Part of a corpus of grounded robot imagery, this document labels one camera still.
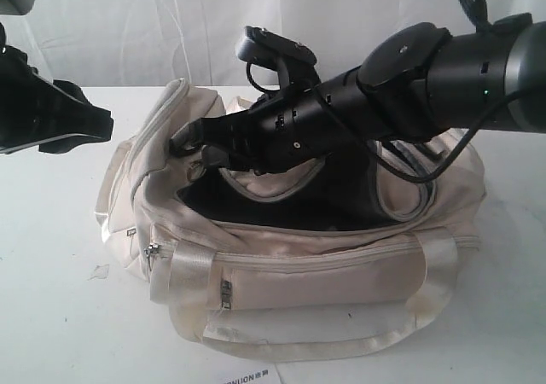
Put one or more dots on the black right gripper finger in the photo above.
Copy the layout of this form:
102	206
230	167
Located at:
194	135
214	157

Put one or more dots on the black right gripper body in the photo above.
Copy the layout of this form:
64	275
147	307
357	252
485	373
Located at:
289	127

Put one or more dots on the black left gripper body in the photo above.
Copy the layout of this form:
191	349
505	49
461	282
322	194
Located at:
20	114

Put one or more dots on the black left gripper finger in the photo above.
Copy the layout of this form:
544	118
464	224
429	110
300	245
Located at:
77	121

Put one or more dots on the cream fabric duffel bag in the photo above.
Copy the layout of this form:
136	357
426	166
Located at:
275	294

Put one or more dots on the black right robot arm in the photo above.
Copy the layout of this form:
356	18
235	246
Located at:
419	83

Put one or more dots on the white backdrop curtain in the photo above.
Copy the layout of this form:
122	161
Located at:
151	42

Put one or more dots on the white printed paper sheet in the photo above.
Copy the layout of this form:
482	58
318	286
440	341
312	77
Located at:
241	371

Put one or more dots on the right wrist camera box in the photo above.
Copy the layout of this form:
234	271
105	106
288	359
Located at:
263	48

